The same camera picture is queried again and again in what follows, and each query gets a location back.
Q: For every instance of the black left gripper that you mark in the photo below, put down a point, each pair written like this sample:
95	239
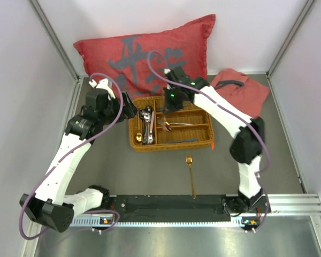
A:
129	109

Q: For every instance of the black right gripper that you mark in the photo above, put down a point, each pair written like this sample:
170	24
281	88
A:
168	106

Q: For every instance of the gold spoon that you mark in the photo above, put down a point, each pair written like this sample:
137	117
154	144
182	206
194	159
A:
138	134

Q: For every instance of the silver fork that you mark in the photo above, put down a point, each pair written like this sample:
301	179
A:
160	122

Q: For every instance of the copper spoon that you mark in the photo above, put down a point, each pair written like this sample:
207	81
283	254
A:
166	126

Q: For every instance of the pink handled spoon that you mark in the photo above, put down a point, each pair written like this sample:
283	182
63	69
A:
151	126

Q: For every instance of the blue handled knife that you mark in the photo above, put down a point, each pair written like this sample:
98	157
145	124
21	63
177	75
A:
181	141

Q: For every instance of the gold fork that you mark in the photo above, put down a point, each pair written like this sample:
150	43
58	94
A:
189	161

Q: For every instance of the black round spoon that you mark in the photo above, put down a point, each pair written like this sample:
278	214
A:
143	123

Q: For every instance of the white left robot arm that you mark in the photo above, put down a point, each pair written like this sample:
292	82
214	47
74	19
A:
61	166

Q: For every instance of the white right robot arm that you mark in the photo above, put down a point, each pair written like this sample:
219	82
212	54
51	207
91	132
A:
247	133

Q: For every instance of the wicker cutlery tray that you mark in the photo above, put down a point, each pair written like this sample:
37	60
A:
201	128

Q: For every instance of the red cushion with characters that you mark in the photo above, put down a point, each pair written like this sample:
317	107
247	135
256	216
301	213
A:
132	60

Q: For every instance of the pink crumpled cloth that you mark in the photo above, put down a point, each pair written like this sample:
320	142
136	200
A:
244	93

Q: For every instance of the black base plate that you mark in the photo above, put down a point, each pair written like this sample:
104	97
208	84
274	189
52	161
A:
130	206

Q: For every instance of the aluminium front rail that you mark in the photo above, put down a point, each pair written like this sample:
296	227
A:
102	210

